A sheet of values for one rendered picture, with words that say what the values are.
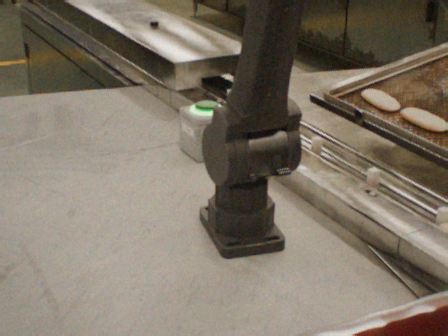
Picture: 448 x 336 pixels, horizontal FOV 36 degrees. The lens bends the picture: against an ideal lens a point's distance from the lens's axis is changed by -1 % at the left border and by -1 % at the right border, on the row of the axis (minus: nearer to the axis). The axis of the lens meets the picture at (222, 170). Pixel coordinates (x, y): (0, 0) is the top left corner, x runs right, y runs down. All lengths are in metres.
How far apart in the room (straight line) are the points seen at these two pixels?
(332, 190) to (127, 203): 0.29
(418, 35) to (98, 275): 3.19
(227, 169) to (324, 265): 0.18
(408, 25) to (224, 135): 3.18
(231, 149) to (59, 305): 0.26
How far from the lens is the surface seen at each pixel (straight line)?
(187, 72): 1.37
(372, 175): 1.03
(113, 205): 1.02
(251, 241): 0.89
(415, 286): 0.86
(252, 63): 0.78
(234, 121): 0.80
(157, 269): 0.86
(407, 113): 1.17
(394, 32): 4.02
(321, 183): 0.99
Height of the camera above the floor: 1.28
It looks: 24 degrees down
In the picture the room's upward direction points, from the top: 1 degrees clockwise
